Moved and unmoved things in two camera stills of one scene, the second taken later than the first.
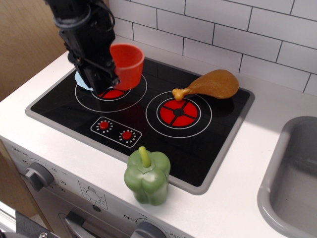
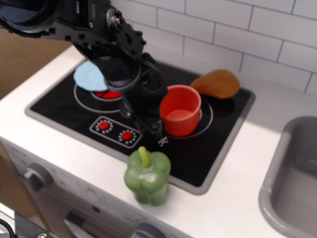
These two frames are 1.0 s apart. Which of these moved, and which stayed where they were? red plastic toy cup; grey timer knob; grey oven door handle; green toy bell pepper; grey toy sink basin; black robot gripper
Moved: red plastic toy cup; black robot gripper
Stayed: grey toy sink basin; green toy bell pepper; grey oven door handle; grey timer knob
